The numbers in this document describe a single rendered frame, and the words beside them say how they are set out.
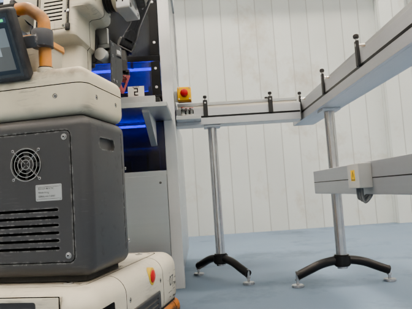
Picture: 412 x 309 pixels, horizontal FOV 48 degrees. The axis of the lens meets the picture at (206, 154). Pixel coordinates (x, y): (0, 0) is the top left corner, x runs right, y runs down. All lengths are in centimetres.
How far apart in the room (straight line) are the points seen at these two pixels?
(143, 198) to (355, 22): 401
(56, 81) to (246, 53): 429
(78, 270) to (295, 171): 425
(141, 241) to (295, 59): 356
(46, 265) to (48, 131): 33
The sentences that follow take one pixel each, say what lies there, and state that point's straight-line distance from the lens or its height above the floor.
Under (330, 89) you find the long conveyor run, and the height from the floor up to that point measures 89.
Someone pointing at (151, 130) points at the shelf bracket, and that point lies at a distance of 222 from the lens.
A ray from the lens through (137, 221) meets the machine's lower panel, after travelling 239.
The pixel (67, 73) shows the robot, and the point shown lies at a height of 79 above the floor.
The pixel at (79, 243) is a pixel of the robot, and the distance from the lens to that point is 115.
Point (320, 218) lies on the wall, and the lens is 531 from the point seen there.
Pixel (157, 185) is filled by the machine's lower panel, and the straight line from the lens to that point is 237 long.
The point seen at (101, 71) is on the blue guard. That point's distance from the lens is 250.
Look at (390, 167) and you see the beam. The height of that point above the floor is 52.
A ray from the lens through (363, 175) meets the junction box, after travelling 172.
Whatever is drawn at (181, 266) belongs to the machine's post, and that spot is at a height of 11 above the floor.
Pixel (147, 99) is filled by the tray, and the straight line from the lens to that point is 204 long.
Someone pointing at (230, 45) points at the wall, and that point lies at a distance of 537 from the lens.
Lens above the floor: 48
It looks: 5 degrees up
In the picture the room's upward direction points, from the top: 4 degrees counter-clockwise
